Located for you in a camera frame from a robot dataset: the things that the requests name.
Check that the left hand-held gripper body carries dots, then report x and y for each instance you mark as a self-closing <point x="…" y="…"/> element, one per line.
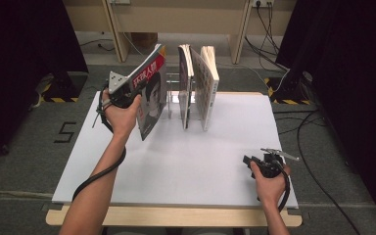
<point x="119" y="88"/>

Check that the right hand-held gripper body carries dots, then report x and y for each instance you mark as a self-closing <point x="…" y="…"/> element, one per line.
<point x="271" y="166"/>

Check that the black and red magazine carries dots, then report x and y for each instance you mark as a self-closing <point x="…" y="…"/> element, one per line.
<point x="151" y="98"/>

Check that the clear acrylic book rack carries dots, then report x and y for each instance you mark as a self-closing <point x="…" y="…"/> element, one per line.
<point x="173" y="98"/>

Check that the purple magazine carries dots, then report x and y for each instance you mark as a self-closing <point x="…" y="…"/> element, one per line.
<point x="184" y="84"/>

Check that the white book with picture grid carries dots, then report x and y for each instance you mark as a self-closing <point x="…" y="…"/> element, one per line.
<point x="209" y="81"/>

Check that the person's right hand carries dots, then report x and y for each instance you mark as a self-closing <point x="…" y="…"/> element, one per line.
<point x="271" y="189"/>

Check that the person's left hand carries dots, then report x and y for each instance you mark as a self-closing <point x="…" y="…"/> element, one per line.
<point x="122" y="119"/>

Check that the hazard-striped stand base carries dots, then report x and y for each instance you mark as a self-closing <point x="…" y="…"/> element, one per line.
<point x="65" y="88"/>
<point x="289" y="93"/>

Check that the brown box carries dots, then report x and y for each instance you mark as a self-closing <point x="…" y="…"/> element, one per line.
<point x="145" y="39"/>

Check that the beige desk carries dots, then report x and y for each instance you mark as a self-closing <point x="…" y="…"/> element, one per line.
<point x="137" y="19"/>

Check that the black curtain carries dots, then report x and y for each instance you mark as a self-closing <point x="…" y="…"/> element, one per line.
<point x="349" y="81"/>
<point x="23" y="65"/>

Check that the white wall socket with plugs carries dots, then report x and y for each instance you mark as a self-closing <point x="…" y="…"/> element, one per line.
<point x="262" y="3"/>

